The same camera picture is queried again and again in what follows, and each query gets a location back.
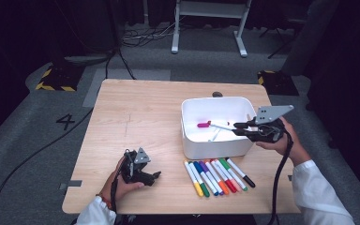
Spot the pink marker pen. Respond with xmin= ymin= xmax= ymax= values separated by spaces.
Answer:
xmin=215 ymin=159 xmax=243 ymax=192

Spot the purple marker pen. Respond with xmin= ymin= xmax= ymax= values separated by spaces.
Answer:
xmin=199 ymin=160 xmax=225 ymax=197

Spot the white plastic storage bin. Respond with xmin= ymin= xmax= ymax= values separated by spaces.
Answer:
xmin=180 ymin=96 xmax=258 ymax=160

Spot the light blue marker pen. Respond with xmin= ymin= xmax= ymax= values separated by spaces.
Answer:
xmin=210 ymin=128 xmax=223 ymax=143

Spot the grey curtain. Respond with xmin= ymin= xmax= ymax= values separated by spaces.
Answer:
xmin=280 ymin=0 xmax=341 ymax=77

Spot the bundle of floor cables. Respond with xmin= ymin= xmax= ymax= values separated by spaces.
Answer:
xmin=121 ymin=18 xmax=182 ymax=49

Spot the black tripod stand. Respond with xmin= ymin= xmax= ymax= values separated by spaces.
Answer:
xmin=258 ymin=17 xmax=304 ymax=60

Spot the light green marker pen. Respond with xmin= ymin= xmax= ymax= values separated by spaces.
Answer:
xmin=218 ymin=157 xmax=249 ymax=192

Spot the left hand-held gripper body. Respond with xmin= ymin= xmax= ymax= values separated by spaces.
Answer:
xmin=120 ymin=147 xmax=153 ymax=186

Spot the magenta marker pen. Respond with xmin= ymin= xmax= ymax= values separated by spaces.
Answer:
xmin=196 ymin=121 xmax=231 ymax=129

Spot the white desk frame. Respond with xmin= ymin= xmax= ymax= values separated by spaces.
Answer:
xmin=171 ymin=0 xmax=253 ymax=58

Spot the yellow marker pen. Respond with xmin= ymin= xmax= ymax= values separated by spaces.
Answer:
xmin=183 ymin=159 xmax=205 ymax=198

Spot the person's right hand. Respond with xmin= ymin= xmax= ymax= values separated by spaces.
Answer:
xmin=256 ymin=116 xmax=312 ymax=167

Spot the orange marker pen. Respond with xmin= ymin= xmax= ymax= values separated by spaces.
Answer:
xmin=204 ymin=160 xmax=231 ymax=196

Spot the thin black cable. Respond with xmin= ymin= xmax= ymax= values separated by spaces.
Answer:
xmin=104 ymin=46 xmax=136 ymax=81

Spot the black yellow striped base plate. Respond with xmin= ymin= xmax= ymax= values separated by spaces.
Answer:
xmin=257 ymin=69 xmax=300 ymax=97
xmin=35 ymin=61 xmax=86 ymax=93

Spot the dark green marker pen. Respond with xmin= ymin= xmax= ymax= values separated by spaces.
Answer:
xmin=187 ymin=161 xmax=211 ymax=198

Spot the left hand-held gripper black cable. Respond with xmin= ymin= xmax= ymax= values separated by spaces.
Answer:
xmin=110 ymin=174 xmax=122 ymax=225

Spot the person's left hand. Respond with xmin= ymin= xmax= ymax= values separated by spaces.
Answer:
xmin=99 ymin=156 xmax=145 ymax=203

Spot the orange bracelet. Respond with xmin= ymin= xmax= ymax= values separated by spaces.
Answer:
xmin=96 ymin=193 xmax=113 ymax=210

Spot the hand-held gripper black cable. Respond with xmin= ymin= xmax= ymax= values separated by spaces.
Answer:
xmin=267 ymin=129 xmax=295 ymax=225
xmin=110 ymin=174 xmax=122 ymax=225

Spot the right hand-held gripper black cable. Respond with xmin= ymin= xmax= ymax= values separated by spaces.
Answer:
xmin=267 ymin=129 xmax=295 ymax=225

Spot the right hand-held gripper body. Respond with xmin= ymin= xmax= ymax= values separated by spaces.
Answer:
xmin=247 ymin=104 xmax=294 ymax=144

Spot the brown marker pen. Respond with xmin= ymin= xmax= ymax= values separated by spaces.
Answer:
xmin=208 ymin=122 xmax=236 ymax=132

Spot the grey stand base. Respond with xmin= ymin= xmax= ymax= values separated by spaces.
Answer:
xmin=64 ymin=51 xmax=117 ymax=68

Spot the grey tape strip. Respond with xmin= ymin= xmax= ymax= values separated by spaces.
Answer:
xmin=58 ymin=179 xmax=83 ymax=191

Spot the black marker pen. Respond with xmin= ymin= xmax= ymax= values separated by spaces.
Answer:
xmin=226 ymin=157 xmax=257 ymax=189

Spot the long black floor cable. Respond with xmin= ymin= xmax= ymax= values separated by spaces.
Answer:
xmin=0 ymin=107 xmax=95 ymax=225

